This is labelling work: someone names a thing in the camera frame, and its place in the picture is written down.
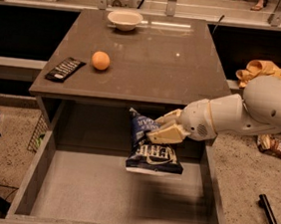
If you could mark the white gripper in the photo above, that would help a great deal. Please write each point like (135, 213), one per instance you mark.
(197, 119)

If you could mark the blue chip bag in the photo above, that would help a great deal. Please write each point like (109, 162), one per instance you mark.
(147, 157)

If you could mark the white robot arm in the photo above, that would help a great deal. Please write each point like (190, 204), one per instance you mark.
(256, 111)

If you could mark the open grey top drawer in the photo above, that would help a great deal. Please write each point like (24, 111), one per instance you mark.
(78, 176)

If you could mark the brown snack packet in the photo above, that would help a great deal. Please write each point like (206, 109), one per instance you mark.
(268, 144)

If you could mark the orange fruit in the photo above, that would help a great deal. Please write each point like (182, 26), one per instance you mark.
(101, 60)

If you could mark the yellow cloth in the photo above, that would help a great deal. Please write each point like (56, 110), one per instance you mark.
(257, 68)

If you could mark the white bowl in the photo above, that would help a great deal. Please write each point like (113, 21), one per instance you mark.
(125, 20)

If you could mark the black snack bar wrapper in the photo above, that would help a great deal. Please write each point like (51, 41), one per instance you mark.
(63, 70)

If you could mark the wire mesh basket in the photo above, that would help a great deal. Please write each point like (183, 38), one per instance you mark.
(38, 134)

